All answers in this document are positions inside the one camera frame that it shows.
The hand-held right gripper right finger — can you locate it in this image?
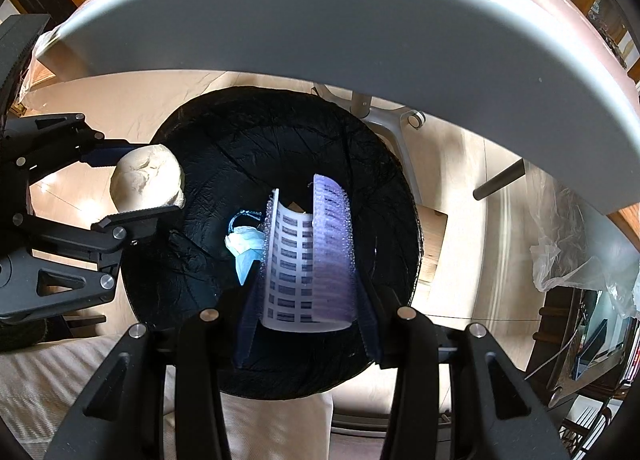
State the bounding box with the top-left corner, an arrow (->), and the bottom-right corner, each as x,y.
352,275 -> 571,460

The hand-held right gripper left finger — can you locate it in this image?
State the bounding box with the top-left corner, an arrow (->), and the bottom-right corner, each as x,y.
45,267 -> 268,460

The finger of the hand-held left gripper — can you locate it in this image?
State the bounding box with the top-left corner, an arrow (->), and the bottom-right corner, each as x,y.
9,205 -> 182,315
2,112 -> 153,182

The white paper ball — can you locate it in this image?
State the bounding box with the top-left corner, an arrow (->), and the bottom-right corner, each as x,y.
109,144 -> 186,214

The large purple hair roller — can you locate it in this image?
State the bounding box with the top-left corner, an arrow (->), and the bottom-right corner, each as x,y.
260,172 -> 358,333

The trash bin with black bag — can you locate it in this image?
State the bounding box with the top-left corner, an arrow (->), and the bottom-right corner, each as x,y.
119,85 -> 426,401

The blue face mask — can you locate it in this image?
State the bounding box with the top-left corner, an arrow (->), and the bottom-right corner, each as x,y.
224,210 -> 266,286

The beige striped cloth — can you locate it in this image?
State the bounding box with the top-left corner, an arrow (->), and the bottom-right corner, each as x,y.
0,335 -> 335,460

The grey metal table leg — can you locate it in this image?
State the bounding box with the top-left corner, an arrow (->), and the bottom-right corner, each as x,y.
312,82 -> 526,201

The clear plastic sheet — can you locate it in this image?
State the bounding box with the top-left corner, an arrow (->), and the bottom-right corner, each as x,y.
530,160 -> 640,321

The glass coffee table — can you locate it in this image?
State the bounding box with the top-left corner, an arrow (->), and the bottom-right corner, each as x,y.
525,285 -> 640,411

